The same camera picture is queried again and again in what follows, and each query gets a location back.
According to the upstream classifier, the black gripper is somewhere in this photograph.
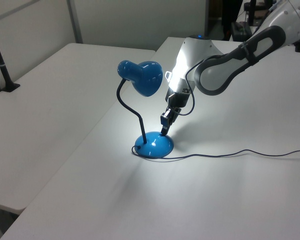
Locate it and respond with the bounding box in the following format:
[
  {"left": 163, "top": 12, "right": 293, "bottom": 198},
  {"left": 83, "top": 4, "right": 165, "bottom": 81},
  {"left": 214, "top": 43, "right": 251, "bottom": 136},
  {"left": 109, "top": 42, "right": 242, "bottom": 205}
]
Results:
[{"left": 160, "top": 91, "right": 190, "bottom": 137}]

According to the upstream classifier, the blue desk lamp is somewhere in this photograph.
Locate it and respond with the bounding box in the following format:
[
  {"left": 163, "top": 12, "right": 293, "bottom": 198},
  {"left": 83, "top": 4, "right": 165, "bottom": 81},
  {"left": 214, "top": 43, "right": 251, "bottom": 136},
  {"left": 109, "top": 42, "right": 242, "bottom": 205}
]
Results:
[{"left": 116, "top": 59, "right": 174, "bottom": 159}]

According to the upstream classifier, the black equipment case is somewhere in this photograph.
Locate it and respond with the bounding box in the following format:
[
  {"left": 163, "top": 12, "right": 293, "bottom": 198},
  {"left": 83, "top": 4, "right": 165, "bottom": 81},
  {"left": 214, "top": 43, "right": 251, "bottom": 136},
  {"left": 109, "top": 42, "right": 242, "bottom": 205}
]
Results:
[{"left": 230, "top": 21, "right": 254, "bottom": 42}]

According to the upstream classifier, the black clamped mounting pole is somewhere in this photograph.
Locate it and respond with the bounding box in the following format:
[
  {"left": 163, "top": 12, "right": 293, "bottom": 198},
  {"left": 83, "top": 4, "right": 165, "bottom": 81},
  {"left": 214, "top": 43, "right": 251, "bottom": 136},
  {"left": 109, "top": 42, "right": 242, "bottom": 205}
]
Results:
[{"left": 0, "top": 22, "right": 21, "bottom": 93}]

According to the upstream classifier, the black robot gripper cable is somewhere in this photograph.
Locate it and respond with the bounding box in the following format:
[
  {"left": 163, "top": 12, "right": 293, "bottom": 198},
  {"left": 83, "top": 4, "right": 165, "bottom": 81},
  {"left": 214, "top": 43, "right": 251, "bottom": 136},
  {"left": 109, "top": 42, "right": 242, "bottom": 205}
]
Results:
[{"left": 175, "top": 53, "right": 225, "bottom": 117}]

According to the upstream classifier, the thin black lamp power cable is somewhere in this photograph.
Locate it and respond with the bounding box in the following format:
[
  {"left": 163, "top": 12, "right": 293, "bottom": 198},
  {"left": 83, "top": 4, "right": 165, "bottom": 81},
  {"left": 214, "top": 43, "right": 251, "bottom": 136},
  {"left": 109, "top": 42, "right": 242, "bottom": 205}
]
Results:
[{"left": 130, "top": 144, "right": 300, "bottom": 161}]

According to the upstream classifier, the grey partition post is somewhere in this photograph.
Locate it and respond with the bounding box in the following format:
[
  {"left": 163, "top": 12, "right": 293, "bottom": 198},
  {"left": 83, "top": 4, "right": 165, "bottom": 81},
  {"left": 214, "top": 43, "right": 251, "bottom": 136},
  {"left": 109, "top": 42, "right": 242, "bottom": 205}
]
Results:
[{"left": 65, "top": 0, "right": 84, "bottom": 45}]

